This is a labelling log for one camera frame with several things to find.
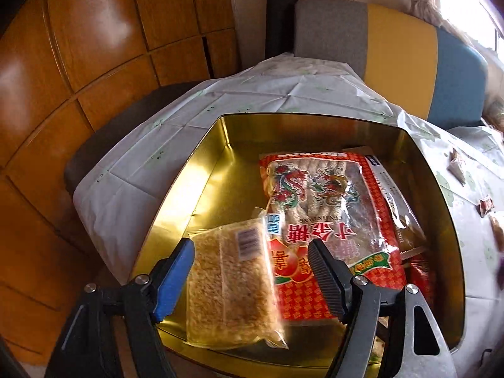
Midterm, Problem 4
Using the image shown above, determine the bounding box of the dark brown chair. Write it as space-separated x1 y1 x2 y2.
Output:
64 81 205 198

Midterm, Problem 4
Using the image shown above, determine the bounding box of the clear rice crisp packet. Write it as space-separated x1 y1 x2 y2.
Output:
185 207 290 350

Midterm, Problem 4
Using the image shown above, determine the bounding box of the white pastry packet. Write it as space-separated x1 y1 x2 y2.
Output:
447 147 467 185

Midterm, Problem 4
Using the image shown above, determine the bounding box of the wooden wardrobe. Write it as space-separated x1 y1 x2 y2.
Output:
0 0 243 367

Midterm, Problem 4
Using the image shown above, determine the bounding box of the gold tin box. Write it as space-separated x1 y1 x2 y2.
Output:
132 112 466 367

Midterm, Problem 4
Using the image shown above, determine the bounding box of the pale cloud-print tablecloth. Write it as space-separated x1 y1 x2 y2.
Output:
73 53 504 378

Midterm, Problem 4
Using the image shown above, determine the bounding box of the large red candy bag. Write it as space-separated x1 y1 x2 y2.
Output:
258 150 408 324

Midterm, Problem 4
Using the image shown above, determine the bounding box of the black rolled mat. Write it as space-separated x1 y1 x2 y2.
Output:
265 0 301 60

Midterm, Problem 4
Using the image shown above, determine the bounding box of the long white snack packet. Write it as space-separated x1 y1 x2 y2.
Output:
342 146 428 253

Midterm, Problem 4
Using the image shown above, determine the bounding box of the small red candy packet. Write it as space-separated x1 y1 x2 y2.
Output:
478 196 496 218

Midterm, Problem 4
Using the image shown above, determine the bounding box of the window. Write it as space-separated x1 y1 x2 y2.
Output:
441 0 504 52

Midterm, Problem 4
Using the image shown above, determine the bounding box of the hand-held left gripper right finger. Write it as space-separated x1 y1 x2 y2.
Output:
307 239 457 378

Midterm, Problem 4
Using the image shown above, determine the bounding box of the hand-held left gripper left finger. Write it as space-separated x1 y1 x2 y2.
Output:
45 237 196 378

